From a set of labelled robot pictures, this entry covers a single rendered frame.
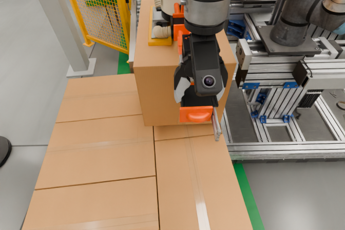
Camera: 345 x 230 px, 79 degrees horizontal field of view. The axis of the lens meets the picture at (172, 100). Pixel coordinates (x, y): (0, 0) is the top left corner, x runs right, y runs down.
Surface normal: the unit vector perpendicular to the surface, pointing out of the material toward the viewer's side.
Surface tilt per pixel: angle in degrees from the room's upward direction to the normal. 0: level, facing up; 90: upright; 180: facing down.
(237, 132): 0
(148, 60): 0
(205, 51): 31
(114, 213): 0
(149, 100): 90
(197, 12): 90
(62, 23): 90
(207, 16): 90
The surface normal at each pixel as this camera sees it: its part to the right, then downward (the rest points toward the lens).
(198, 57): 0.00, -0.18
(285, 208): -0.02, -0.66
